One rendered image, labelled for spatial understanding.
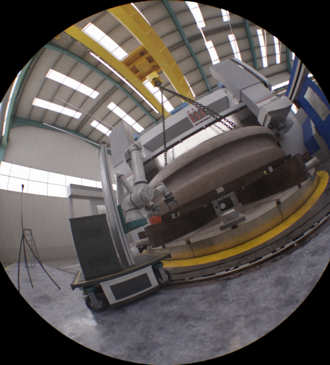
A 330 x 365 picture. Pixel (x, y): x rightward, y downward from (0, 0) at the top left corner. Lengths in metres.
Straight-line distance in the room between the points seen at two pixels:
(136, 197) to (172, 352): 1.13
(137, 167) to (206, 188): 1.34
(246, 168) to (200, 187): 0.89
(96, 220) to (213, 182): 1.83
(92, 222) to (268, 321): 1.30
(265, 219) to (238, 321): 1.34
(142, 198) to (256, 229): 1.40
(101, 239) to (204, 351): 1.03
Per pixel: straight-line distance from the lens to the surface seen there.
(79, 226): 1.17
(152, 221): 2.21
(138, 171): 1.27
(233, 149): 2.63
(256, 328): 0.70
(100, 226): 1.17
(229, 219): 1.53
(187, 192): 2.39
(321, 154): 6.31
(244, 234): 1.77
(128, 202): 1.23
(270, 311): 0.75
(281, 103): 5.18
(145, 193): 1.12
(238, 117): 6.68
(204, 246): 1.86
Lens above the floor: 0.58
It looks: 19 degrees up
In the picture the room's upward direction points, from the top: 20 degrees counter-clockwise
